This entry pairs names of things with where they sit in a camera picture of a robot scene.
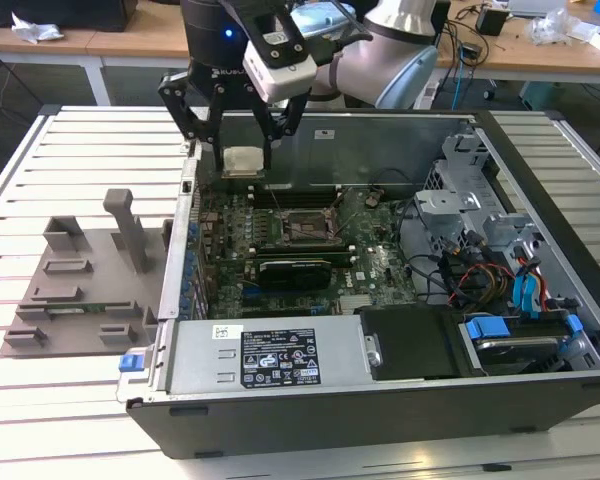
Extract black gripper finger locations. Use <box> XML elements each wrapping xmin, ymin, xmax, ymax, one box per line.
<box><xmin>244</xmin><ymin>82</ymin><xmax>311</xmax><ymax>170</ymax></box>
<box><xmin>157</xmin><ymin>71</ymin><xmax>226</xmax><ymax>174</ymax></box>

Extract metal socket cover frame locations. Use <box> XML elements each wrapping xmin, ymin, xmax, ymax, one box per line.
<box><xmin>324</xmin><ymin>192</ymin><xmax>355</xmax><ymax>240</ymax></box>

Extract CPU socket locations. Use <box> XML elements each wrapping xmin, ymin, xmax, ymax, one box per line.
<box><xmin>278</xmin><ymin>207</ymin><xmax>340</xmax><ymax>242</ymax></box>

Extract black RAM slot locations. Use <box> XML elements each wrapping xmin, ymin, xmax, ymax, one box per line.
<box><xmin>248</xmin><ymin>188</ymin><xmax>342</xmax><ymax>196</ymax></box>
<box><xmin>248</xmin><ymin>245</ymin><xmax>355</xmax><ymax>254</ymax></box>
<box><xmin>250</xmin><ymin>198</ymin><xmax>344</xmax><ymax>208</ymax></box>
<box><xmin>249</xmin><ymin>253</ymin><xmax>357</xmax><ymax>264</ymax></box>
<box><xmin>248</xmin><ymin>182</ymin><xmax>342</xmax><ymax>191</ymax></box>
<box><xmin>249</xmin><ymin>249</ymin><xmax>356</xmax><ymax>259</ymax></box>
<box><xmin>249</xmin><ymin>193</ymin><xmax>343</xmax><ymax>202</ymax></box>
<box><xmin>248</xmin><ymin>241</ymin><xmax>354</xmax><ymax>250</ymax></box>

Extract wooden desk with white legs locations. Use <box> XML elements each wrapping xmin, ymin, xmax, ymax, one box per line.
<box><xmin>0</xmin><ymin>17</ymin><xmax>189</xmax><ymax>107</ymax></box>

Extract large black box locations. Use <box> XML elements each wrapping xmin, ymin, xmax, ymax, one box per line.
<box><xmin>0</xmin><ymin>0</ymin><xmax>140</xmax><ymax>32</ymax></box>

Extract black graphics card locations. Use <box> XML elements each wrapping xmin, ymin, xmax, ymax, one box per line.
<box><xmin>257</xmin><ymin>258</ymin><xmax>334</xmax><ymax>291</ymax></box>

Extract green motherboard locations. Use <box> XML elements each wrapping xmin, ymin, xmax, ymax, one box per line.
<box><xmin>197</xmin><ymin>187</ymin><xmax>419</xmax><ymax>321</ymax></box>

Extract crumpled white paper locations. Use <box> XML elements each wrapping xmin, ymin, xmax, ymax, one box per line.
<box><xmin>10</xmin><ymin>12</ymin><xmax>65</xmax><ymax>45</ymax></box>

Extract silver metal drive cage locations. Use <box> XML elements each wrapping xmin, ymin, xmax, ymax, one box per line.
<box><xmin>412</xmin><ymin>124</ymin><xmax>551</xmax><ymax>281</ymax></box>

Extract silver finned heatsink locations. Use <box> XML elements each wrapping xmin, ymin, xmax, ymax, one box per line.
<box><xmin>340</xmin><ymin>294</ymin><xmax>376</xmax><ymax>315</ymax></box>

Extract grey parts rack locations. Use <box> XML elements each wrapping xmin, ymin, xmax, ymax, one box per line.
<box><xmin>2</xmin><ymin>187</ymin><xmax>174</xmax><ymax>359</ymax></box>

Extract small black box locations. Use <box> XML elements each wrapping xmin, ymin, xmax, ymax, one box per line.
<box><xmin>474</xmin><ymin>5</ymin><xmax>510</xmax><ymax>37</ymax></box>

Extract green RAM stick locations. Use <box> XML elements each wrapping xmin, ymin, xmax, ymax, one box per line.
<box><xmin>47</xmin><ymin>303</ymin><xmax>131</xmax><ymax>317</ymax></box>

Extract teal bin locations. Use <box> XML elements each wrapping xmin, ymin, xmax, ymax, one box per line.
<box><xmin>518</xmin><ymin>80</ymin><xmax>556</xmax><ymax>112</ymax></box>

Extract black plastic shroud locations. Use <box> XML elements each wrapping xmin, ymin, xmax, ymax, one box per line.
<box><xmin>354</xmin><ymin>304</ymin><xmax>464</xmax><ymax>381</ymax></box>

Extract grey power supply unit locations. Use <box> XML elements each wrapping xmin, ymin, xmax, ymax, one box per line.
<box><xmin>164</xmin><ymin>319</ymin><xmax>369</xmax><ymax>396</ymax></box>

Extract blue case latch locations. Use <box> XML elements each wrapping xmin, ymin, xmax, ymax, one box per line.
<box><xmin>118</xmin><ymin>351</ymin><xmax>145</xmax><ymax>375</ymax></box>

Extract grey laptop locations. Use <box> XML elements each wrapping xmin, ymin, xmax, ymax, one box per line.
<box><xmin>508</xmin><ymin>0</ymin><xmax>567</xmax><ymax>16</ymax></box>

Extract clear plastic bag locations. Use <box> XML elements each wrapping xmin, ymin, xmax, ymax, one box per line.
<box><xmin>527</xmin><ymin>5</ymin><xmax>600</xmax><ymax>47</ymax></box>

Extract black open PC case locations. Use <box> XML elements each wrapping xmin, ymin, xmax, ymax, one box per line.
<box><xmin>117</xmin><ymin>107</ymin><xmax>600</xmax><ymax>461</ymax></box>

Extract hard disk in blue carrier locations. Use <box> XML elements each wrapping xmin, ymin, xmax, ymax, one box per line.
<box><xmin>459</xmin><ymin>313</ymin><xmax>589</xmax><ymax>377</ymax></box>

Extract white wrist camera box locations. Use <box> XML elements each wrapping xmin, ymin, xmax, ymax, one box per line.
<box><xmin>243</xmin><ymin>38</ymin><xmax>318</xmax><ymax>105</ymax></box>

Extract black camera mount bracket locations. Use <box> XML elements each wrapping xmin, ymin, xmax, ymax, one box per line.
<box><xmin>237</xmin><ymin>0</ymin><xmax>305</xmax><ymax>69</ymax></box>

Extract black looped wire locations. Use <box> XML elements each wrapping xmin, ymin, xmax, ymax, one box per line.
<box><xmin>394</xmin><ymin>197</ymin><xmax>446</xmax><ymax>304</ymax></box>

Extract wooden desk with cables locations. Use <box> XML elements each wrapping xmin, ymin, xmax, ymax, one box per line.
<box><xmin>432</xmin><ymin>0</ymin><xmax>600</xmax><ymax>84</ymax></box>

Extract yellow red power wires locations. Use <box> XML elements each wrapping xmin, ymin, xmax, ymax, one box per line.
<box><xmin>449</xmin><ymin>262</ymin><xmax>516</xmax><ymax>306</ymax></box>

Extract blue flat data wire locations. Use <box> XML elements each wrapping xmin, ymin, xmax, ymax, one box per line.
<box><xmin>512</xmin><ymin>257</ymin><xmax>546</xmax><ymax>321</ymax></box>

